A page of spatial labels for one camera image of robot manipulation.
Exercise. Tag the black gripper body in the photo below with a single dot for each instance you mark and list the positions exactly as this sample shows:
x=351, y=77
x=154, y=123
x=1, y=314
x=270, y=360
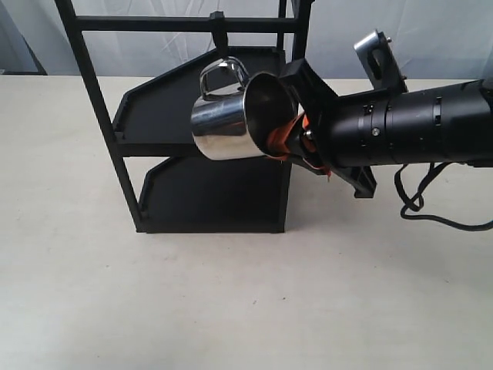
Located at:
x=320, y=103

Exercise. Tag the orange-taped gripper finger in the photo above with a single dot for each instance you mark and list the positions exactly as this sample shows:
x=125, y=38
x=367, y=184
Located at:
x=294, y=143

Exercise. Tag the silver camera mount bracket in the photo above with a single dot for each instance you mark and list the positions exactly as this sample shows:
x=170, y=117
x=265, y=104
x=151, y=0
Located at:
x=379, y=63

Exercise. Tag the white backdrop cloth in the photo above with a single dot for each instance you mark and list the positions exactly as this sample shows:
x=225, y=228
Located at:
x=430, y=40

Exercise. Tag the black two-tier rack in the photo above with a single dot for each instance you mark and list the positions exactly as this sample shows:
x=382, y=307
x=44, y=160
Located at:
x=169, y=186

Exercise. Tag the stainless steel mug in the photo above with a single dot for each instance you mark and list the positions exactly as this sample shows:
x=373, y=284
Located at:
x=234, y=122

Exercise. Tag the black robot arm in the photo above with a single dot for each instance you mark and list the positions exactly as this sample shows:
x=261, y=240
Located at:
x=348, y=135

